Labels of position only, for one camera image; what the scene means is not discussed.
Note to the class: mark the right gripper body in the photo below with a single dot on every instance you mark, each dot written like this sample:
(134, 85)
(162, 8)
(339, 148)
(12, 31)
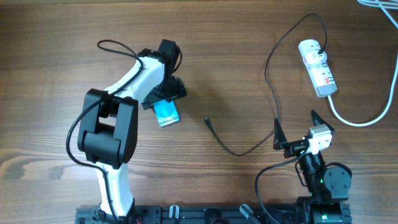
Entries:
(294, 149)

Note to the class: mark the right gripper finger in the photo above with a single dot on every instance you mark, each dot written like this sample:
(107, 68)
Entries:
(280, 140)
(317, 120)

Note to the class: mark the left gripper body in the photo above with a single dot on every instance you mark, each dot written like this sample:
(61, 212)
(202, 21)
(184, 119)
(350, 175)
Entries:
(169, 89)

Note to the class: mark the smartphone with teal screen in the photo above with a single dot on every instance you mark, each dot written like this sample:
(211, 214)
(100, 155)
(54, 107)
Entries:
(166, 113)

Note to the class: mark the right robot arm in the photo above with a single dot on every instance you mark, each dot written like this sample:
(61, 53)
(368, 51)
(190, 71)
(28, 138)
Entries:
(327, 184)

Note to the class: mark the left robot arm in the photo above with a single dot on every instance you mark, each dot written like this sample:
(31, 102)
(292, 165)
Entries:
(108, 123)

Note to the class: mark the white charger plug adapter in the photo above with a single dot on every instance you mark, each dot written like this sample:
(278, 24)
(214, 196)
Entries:
(314, 58)

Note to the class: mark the white power strip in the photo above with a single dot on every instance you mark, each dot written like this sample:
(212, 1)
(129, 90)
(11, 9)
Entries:
(320, 75)

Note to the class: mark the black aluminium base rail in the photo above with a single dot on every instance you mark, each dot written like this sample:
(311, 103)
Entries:
(282, 213)

